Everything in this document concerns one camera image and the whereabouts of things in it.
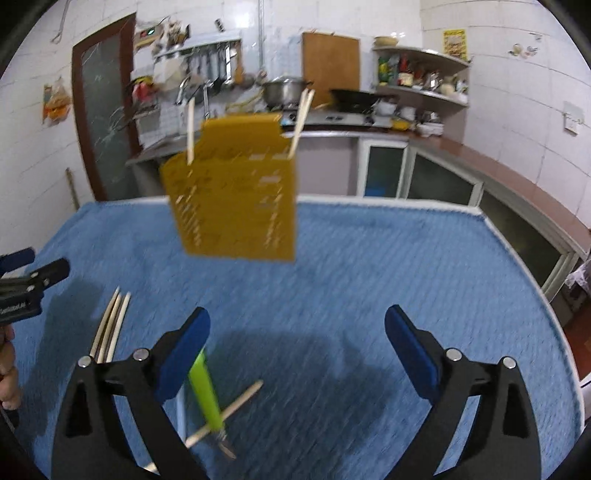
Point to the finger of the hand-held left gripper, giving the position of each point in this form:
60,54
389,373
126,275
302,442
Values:
51,272
16,259

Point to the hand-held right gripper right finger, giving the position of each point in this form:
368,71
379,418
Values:
411,355

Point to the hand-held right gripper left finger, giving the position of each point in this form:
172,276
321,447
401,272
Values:
184,355

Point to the wooden chopstick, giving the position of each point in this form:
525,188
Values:
307,110
105,323
190,134
244,393
120,325
112,327
298,124

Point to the yellow slotted utensil holder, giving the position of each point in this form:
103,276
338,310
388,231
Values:
231,207

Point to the person's left hand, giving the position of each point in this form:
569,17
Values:
7,383

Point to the wooden stick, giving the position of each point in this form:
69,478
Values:
72,189

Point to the blue fleece blanket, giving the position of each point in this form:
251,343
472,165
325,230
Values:
346,286

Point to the hanging orange plastic bag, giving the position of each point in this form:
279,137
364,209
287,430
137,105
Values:
57,106

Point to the brown framed glass door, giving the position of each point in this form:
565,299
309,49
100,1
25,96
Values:
104,115

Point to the steel kitchen sink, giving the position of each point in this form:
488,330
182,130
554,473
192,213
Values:
161,144

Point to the kitchen counter with cabinets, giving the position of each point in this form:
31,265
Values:
485,170

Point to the stack of white bowls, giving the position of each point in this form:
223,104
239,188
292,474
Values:
429,129

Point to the steel sink faucet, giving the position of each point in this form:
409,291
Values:
205,99

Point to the gas stove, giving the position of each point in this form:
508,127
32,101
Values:
341,119

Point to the white corner shelf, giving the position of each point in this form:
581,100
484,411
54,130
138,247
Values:
429,94

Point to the black wok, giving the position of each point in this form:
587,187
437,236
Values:
360,98

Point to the steel cooking pot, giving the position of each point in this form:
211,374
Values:
281,91

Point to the green bottle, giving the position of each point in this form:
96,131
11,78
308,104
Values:
384,69

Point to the wooden cutting board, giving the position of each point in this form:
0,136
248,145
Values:
330,64

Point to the cream bowl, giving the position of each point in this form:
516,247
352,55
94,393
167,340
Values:
385,41

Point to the yellow wall control box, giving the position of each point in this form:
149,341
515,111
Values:
148,34

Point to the metal wall utensil rack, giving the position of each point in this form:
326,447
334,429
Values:
203,44

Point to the white wall switch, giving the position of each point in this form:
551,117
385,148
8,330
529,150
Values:
572,119

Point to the white wall pipe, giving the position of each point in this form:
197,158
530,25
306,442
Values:
261,41

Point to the yellow wall poster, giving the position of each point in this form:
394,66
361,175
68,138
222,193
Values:
455,44

